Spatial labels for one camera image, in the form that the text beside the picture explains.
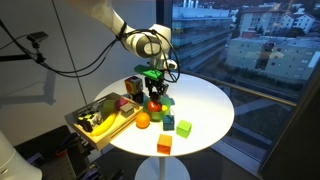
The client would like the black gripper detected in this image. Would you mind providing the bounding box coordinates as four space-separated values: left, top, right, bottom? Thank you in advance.
145 77 168 96

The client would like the brown plum toy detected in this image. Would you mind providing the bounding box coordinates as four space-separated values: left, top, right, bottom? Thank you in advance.
150 92 160 101

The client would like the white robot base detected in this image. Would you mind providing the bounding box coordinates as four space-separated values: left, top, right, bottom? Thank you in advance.
0 131 42 180

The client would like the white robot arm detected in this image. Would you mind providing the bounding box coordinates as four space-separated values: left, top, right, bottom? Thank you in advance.
69 0 179 99

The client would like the red tomato toy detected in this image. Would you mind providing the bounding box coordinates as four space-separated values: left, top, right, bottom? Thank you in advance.
147 101 162 112

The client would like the yellow lemon toy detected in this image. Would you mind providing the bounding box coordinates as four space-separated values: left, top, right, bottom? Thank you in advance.
162 105 168 111

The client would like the orange fruit toy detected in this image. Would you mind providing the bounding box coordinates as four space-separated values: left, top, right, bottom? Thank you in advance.
135 112 150 129

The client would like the yellow banana toy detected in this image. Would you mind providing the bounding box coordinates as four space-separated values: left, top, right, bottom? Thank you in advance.
91 113 117 136

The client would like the multicolour large cube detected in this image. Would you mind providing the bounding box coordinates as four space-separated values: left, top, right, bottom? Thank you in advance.
124 76 143 95

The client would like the black patterned cube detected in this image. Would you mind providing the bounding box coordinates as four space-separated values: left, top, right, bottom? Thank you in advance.
132 92 144 103

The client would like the magenta cube block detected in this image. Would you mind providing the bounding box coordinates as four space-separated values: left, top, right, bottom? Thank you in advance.
115 98 128 111

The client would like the grey cube block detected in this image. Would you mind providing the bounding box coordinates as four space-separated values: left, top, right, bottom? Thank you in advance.
120 103 134 117

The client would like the teal cube block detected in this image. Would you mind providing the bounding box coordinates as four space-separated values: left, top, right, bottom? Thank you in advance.
162 115 174 131

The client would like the white round table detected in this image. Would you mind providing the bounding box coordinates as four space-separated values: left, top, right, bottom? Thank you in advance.
111 74 234 180

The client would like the light green cube block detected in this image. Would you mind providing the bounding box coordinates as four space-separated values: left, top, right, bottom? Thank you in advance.
101 100 115 117

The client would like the orange cube block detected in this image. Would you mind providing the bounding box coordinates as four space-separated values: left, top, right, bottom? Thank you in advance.
157 134 172 155

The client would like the black white checkered cube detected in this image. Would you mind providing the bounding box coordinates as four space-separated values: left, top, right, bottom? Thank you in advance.
77 111 102 132

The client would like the wooden tray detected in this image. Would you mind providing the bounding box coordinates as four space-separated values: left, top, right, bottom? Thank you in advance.
65 92 142 150

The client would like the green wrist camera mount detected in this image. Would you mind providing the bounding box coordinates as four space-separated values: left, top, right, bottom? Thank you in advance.
134 65 162 80

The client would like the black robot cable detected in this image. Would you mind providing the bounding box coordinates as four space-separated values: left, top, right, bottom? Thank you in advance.
0 19 181 84

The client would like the black camera on stand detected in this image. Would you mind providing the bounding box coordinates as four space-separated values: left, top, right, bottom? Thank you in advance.
0 31 48 64

